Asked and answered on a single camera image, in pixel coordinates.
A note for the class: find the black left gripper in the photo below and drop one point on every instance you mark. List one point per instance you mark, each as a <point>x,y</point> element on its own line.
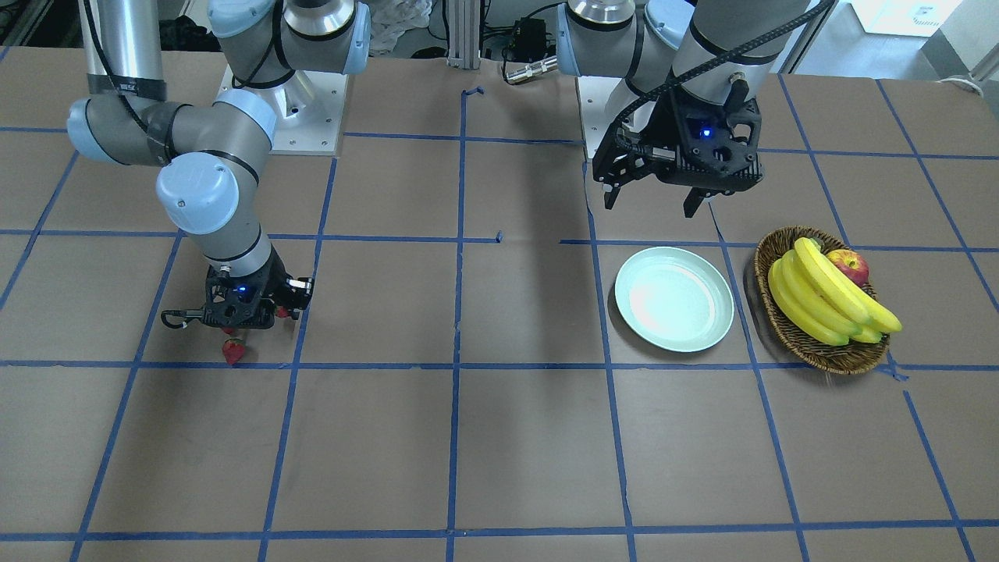
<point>659,125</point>

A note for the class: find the aluminium frame post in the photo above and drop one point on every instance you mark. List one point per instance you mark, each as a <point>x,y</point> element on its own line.
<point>464,33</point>

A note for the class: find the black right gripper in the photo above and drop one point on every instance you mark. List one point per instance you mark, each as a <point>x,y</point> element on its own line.
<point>275,282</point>

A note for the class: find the yellow banana bunch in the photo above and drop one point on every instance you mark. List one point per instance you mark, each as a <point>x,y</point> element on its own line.
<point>823,302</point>

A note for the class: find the black power adapter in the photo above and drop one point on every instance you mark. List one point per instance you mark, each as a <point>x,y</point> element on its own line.
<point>529,41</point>

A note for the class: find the red apple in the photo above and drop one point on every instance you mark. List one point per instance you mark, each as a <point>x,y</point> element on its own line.
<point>852,264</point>

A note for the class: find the light green plate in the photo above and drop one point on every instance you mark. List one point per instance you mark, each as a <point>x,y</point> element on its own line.
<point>674,299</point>

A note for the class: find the silver cylindrical connector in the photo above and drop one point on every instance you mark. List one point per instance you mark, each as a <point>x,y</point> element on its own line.
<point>530,71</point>

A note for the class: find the brown wicker basket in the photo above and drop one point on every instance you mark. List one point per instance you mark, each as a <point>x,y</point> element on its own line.
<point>778,333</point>

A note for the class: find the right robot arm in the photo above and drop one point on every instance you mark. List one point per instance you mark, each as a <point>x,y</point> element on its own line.
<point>211,159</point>

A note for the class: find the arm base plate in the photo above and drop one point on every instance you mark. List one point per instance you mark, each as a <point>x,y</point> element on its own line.
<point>309,107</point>
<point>600,100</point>

